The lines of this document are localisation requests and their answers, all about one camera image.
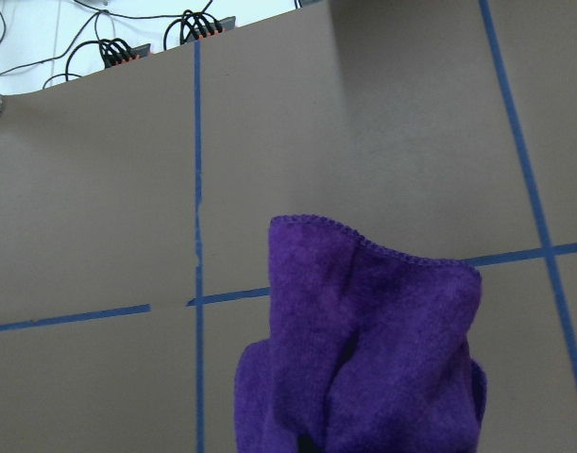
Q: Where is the purple cloth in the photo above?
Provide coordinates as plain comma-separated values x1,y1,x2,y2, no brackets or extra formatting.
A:
234,215,486,452

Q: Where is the far cable connector block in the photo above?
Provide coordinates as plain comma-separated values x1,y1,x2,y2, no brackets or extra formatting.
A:
165,10,236,45

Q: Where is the cable connector block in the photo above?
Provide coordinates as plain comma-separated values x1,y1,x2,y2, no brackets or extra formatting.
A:
165,10,236,45
98,38,151,69

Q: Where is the near cable connector block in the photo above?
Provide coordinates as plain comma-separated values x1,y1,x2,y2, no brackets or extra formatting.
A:
98,38,151,69

